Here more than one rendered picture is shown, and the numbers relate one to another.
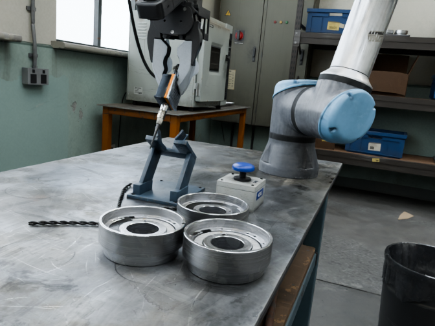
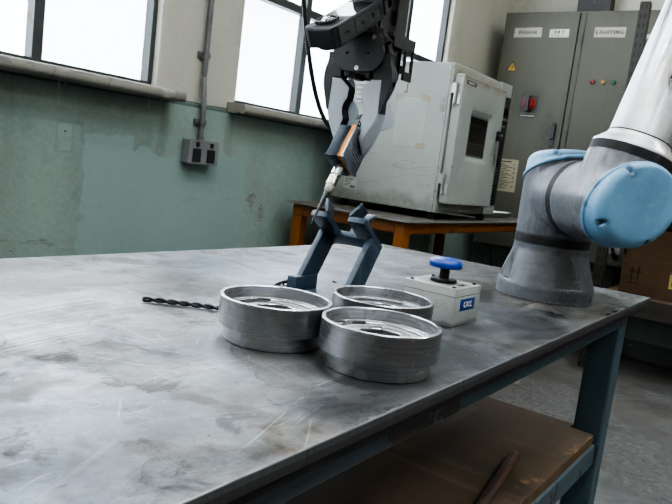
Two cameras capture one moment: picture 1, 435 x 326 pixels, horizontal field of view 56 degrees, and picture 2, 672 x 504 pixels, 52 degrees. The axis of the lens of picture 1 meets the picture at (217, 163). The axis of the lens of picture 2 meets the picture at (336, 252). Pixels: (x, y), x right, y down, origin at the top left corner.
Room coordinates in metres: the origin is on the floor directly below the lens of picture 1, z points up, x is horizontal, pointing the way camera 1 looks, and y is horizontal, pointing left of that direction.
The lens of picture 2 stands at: (-0.13, -0.11, 0.97)
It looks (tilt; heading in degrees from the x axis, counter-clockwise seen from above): 7 degrees down; 14
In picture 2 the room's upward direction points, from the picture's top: 7 degrees clockwise
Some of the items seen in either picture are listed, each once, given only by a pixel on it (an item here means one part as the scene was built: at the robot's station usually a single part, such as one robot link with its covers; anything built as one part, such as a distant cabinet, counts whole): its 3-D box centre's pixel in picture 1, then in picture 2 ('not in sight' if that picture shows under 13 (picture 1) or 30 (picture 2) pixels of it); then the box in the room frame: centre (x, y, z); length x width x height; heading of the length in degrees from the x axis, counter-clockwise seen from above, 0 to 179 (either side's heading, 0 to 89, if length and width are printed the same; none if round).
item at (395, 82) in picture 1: (384, 74); not in sight; (3.85, -1.47, 1.19); 0.52 x 0.42 x 0.38; 69
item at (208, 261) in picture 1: (226, 249); (378, 343); (0.45, -0.02, 0.82); 0.10 x 0.10 x 0.04
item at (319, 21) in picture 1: (335, 24); not in sight; (4.04, -1.00, 1.61); 0.52 x 0.38 x 0.22; 72
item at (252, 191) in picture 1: (242, 189); (443, 297); (0.71, -0.05, 0.82); 0.08 x 0.07 x 0.05; 159
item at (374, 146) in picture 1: (375, 141); not in sight; (3.86, -1.49, 0.56); 0.52 x 0.38 x 0.22; 66
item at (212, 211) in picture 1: (211, 215); (380, 315); (0.57, 0.00, 0.82); 0.10 x 0.10 x 0.04
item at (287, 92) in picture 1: (297, 107); (562, 193); (1.01, -0.19, 0.97); 0.13 x 0.12 x 0.14; 27
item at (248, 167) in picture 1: (242, 176); (443, 277); (0.71, -0.05, 0.85); 0.04 x 0.04 x 0.05
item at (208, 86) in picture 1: (184, 63); (428, 144); (3.13, 0.31, 1.10); 0.62 x 0.61 x 0.65; 159
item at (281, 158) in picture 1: (290, 152); (547, 265); (1.02, -0.18, 0.85); 0.15 x 0.15 x 0.10
